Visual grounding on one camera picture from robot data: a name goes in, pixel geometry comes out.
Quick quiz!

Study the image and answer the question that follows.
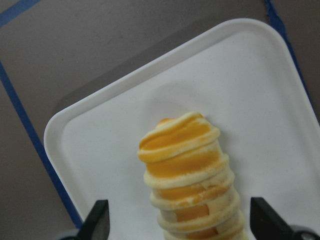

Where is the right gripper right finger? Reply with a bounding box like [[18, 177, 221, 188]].
[[249, 197, 294, 240]]

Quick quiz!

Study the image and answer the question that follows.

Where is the white tray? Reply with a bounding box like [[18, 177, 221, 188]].
[[44, 18, 320, 240]]

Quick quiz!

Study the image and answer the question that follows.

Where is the orange striped bread roll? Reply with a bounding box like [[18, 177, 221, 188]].
[[137, 112, 248, 240]]

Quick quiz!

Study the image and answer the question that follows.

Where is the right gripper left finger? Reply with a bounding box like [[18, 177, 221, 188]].
[[75, 199, 110, 240]]

